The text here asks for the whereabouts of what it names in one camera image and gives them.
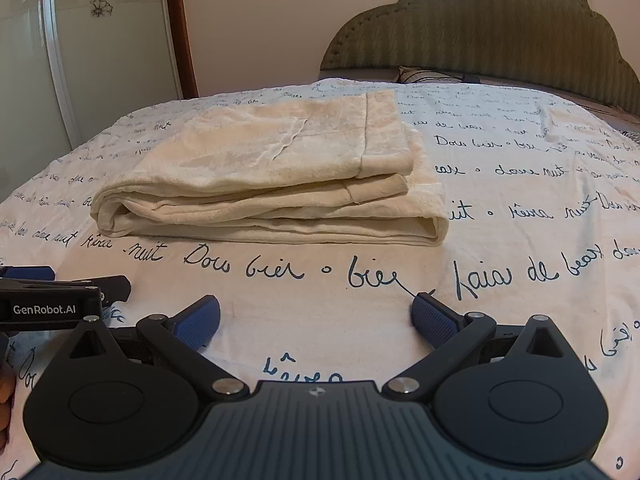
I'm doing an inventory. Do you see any brown wooden wardrobe frame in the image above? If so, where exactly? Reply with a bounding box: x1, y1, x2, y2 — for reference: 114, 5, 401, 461
161, 0, 199, 101

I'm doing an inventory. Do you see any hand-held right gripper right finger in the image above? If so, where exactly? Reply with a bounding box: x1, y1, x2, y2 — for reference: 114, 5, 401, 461
382, 292, 577, 401

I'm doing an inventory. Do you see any cream blanket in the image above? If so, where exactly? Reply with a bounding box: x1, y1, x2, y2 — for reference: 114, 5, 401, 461
90, 90, 448, 248

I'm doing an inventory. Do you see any green padded headboard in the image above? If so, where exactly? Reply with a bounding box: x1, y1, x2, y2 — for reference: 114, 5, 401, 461
319, 0, 640, 117

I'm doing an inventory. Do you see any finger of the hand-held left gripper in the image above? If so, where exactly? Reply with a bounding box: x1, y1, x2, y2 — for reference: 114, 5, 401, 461
97, 274, 133, 306
0, 265, 56, 282

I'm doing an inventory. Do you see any striped pillow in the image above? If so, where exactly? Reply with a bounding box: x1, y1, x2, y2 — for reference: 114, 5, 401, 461
394, 65, 468, 84

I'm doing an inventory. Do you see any person's left hand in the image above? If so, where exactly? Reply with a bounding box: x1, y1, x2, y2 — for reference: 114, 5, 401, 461
0, 342, 15, 456

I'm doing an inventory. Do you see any white script-print bed cover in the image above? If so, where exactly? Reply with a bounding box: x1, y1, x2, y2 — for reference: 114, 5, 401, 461
0, 77, 640, 480

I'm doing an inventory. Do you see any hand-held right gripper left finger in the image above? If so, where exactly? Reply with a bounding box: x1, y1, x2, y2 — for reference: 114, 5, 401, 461
67, 295, 251, 400

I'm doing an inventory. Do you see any floral wardrobe door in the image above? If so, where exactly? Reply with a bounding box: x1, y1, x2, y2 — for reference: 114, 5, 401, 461
0, 0, 184, 196

